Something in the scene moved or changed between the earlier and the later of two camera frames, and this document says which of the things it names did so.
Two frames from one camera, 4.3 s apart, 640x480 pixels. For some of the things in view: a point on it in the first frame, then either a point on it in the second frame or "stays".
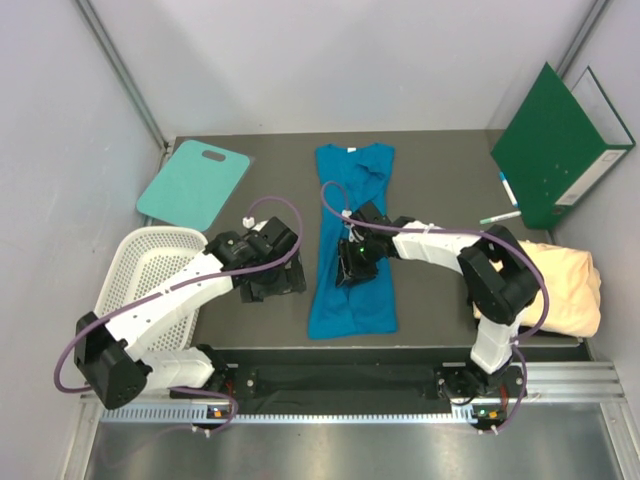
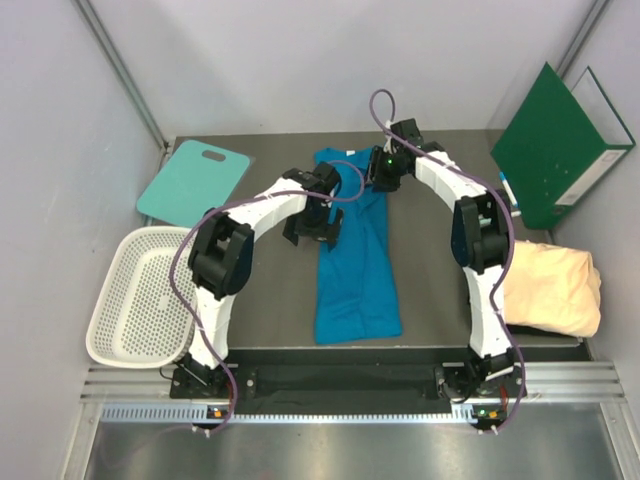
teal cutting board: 191,190 stays
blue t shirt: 364,306 stays
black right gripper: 350,272 to 382,183
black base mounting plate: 331,390 stays
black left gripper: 290,279 to 324,231
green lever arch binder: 560,144 stays
